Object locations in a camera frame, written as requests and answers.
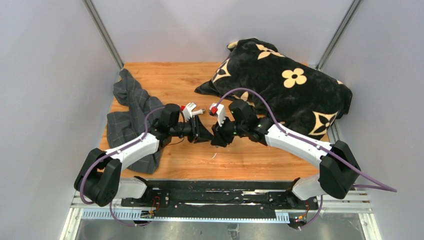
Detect white plastic water faucet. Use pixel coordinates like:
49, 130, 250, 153
191, 108, 206, 116

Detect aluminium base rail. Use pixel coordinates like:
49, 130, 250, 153
59, 122, 382, 240

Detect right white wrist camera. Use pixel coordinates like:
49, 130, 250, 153
208, 103, 226, 127

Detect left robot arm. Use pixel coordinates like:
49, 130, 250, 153
74, 102, 213, 207

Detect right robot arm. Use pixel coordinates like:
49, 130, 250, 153
209, 100, 359, 209

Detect purple cable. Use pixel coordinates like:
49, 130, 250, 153
210, 87, 398, 230
79, 105, 167, 228

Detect black floral plush blanket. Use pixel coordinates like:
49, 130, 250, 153
195, 38, 353, 140

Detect left aluminium frame post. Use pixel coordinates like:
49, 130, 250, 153
82, 0, 124, 69

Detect right aluminium frame post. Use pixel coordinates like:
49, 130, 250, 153
315, 0, 363, 71

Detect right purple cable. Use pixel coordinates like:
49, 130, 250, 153
210, 87, 398, 230

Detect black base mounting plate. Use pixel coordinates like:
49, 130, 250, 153
111, 178, 342, 220

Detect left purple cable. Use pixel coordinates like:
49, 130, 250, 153
79, 105, 167, 228

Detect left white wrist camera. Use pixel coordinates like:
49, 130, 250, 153
180, 102, 197, 122

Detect grey checked cloth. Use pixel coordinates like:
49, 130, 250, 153
105, 68, 174, 175

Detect aluminium frame post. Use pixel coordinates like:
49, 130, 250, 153
82, 0, 124, 69
315, 0, 363, 71

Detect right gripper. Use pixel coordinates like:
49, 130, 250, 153
211, 114, 247, 147

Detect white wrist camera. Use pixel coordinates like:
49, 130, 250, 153
208, 103, 226, 127
180, 102, 197, 122

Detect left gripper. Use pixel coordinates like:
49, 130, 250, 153
170, 115, 214, 144

